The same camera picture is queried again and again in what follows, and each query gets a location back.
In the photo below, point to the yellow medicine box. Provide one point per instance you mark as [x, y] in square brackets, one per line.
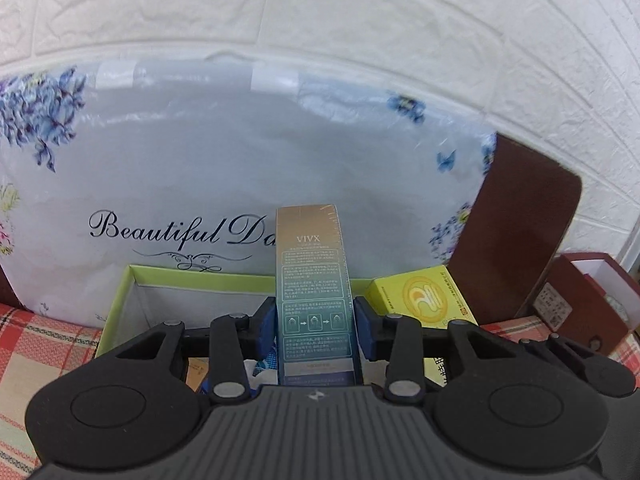
[425, 300]

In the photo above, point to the teal gradient tall box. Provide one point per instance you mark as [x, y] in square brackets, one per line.
[315, 285]

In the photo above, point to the brown cardboard box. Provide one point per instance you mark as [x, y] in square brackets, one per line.
[575, 300]

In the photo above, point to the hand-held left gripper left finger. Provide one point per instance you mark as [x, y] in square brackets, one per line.
[267, 325]

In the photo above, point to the plaid bed sheet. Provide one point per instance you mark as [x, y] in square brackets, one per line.
[40, 350]

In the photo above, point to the large green cardboard box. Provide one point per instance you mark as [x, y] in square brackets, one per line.
[112, 320]

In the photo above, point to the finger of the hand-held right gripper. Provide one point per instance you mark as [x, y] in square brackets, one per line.
[560, 345]

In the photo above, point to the brown bed headboard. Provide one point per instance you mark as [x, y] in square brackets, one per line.
[515, 220]

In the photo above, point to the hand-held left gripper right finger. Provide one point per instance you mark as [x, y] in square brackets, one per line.
[364, 327]

